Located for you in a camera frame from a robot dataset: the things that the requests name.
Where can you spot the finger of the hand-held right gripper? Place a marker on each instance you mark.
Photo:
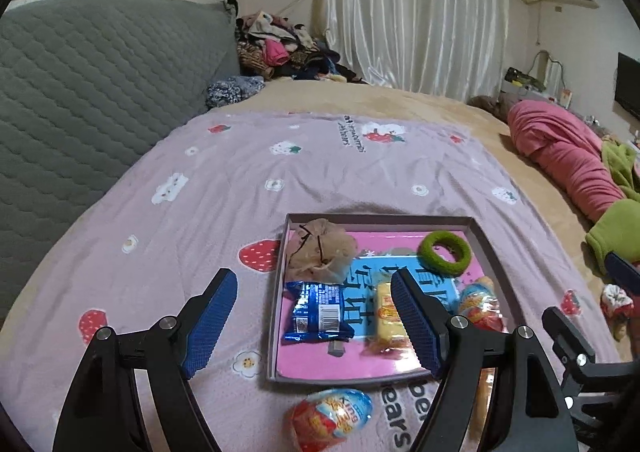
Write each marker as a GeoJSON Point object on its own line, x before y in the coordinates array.
{"type": "Point", "coordinates": [622, 272]}
{"type": "Point", "coordinates": [570, 337]}

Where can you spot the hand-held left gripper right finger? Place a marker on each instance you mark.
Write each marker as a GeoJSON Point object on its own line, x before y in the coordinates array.
{"type": "Point", "coordinates": [415, 322]}

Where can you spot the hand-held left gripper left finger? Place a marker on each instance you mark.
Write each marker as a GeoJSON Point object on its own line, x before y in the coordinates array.
{"type": "Point", "coordinates": [210, 327]}

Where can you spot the large yellow wafer packet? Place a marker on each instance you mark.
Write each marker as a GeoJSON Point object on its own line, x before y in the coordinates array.
{"type": "Point", "coordinates": [385, 317]}

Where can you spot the egg-shaped chocolate toy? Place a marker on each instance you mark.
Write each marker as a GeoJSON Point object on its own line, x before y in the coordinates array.
{"type": "Point", "coordinates": [477, 304]}
{"type": "Point", "coordinates": [330, 417]}

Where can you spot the blue snack packet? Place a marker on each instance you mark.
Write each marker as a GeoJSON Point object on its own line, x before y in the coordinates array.
{"type": "Point", "coordinates": [315, 312]}

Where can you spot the grey box tray pink lining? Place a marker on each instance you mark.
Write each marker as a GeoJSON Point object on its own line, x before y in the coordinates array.
{"type": "Point", "coordinates": [310, 357]}

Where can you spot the small red white toy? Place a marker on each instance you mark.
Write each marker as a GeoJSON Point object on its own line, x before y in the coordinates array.
{"type": "Point", "coordinates": [617, 304]}

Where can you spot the green fleece cloth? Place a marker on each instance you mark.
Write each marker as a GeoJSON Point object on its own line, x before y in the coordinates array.
{"type": "Point", "coordinates": [615, 227]}

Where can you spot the beige hair scrunchie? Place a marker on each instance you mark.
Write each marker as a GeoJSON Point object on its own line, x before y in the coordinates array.
{"type": "Point", "coordinates": [320, 252]}

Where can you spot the pink blanket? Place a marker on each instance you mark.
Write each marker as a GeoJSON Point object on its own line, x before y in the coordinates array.
{"type": "Point", "coordinates": [560, 142]}

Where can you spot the purple printed blanket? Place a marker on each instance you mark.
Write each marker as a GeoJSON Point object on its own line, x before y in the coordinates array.
{"type": "Point", "coordinates": [200, 172]}

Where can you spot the black television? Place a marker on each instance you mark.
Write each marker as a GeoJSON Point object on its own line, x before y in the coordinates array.
{"type": "Point", "coordinates": [629, 85]}

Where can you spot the white metal rack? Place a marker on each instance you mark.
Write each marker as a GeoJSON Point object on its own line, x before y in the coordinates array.
{"type": "Point", "coordinates": [552, 72]}

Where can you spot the brown cloth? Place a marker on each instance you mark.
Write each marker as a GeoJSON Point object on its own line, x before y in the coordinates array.
{"type": "Point", "coordinates": [487, 106]}

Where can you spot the blue patterned cloth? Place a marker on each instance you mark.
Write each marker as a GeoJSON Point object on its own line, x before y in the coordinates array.
{"type": "Point", "coordinates": [232, 92]}

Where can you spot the grey quilted headboard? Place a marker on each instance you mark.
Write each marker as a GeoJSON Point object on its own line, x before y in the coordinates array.
{"type": "Point", "coordinates": [75, 107]}

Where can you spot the pile of clothes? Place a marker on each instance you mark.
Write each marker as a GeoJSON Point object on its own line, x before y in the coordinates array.
{"type": "Point", "coordinates": [280, 47]}

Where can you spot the white curtain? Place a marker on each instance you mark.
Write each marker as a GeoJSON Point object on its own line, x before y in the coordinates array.
{"type": "Point", "coordinates": [410, 7]}

